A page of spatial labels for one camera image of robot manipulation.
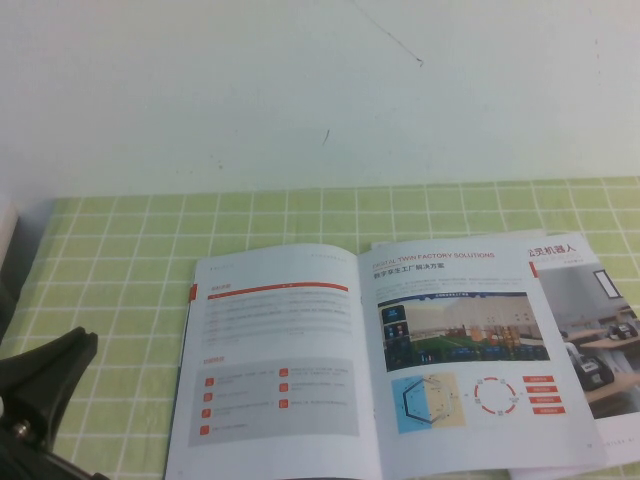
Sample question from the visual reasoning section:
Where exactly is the green checkered tablecloth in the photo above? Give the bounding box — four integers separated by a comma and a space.
0, 177, 640, 480

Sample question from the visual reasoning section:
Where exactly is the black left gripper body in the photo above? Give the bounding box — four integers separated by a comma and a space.
0, 399, 109, 480

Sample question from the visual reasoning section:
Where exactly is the colourful printed brochure book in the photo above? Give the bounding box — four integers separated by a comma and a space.
163, 229, 640, 480

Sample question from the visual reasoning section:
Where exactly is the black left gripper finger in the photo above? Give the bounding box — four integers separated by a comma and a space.
0, 326, 100, 442

